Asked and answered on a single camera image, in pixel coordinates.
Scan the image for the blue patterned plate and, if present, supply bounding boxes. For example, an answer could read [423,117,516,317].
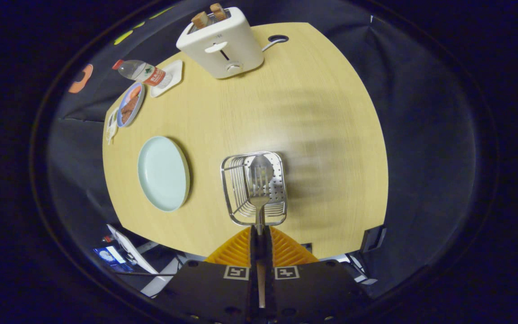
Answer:
[117,82,146,128]

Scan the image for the white square tray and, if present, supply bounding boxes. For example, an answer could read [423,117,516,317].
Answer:
[150,60,183,98]

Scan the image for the white toaster cable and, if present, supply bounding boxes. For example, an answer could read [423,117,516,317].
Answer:
[262,39,286,53]

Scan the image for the white compartment sauce dish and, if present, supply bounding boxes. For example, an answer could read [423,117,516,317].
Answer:
[106,108,119,145]

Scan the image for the metal fork with wooden handle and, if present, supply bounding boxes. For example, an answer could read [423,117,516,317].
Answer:
[246,167,274,309]

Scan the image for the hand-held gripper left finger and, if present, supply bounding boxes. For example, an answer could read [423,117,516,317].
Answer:
[165,225,260,324]

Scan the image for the metal wire drainer basket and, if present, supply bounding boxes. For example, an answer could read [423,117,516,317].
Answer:
[220,151,288,227]

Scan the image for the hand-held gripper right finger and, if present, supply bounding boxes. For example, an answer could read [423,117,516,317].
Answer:
[264,225,370,324]

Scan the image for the clear red-capped water bottle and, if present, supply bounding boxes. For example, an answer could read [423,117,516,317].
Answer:
[112,59,173,89]

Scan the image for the metal spoon with wooden handle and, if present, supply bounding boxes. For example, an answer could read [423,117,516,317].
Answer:
[249,154,274,180]

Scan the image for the mint green plate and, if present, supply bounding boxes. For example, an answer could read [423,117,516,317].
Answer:
[137,136,191,212]

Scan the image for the black rectangular frame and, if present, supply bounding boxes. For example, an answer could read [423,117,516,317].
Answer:
[360,225,388,254]

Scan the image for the white toaster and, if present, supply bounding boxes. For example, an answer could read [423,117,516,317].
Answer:
[176,7,264,80]

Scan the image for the blue glowing screen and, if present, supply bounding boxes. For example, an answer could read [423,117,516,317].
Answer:
[94,247,127,271]

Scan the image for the black backdrop cloth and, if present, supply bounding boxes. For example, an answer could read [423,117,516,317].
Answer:
[45,0,480,297]

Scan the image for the white booklet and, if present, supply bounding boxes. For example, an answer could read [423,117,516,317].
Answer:
[107,224,159,275]

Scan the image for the brown food slices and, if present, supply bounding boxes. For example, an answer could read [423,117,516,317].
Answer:
[121,86,142,124]

